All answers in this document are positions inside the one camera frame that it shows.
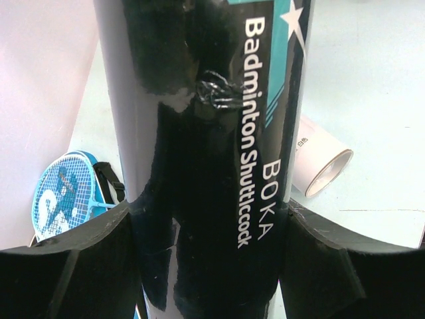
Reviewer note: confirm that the black shuttlecock tube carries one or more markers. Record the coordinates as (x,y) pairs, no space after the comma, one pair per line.
(205,100)

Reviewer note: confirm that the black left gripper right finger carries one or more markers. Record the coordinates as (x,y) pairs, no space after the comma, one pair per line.
(332,272)

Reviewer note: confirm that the blue racket white grip left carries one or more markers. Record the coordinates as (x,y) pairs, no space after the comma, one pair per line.
(67,195)

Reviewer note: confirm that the black sport racket cover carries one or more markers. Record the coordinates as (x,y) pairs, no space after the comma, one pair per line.
(107,177)

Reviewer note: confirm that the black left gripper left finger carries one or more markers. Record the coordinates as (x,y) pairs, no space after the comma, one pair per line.
(87,272)

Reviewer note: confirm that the white shuttlecock tube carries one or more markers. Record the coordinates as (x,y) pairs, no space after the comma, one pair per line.
(319,160)

